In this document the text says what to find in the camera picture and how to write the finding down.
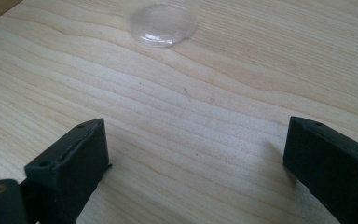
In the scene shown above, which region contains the clear plastic lid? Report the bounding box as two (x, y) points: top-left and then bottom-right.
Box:
(123, 0), (199, 49)

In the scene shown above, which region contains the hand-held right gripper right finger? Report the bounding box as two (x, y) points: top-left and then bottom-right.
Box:
(282, 116), (358, 224)

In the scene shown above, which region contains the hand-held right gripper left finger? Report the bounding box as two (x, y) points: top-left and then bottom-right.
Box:
(23, 118), (113, 224)

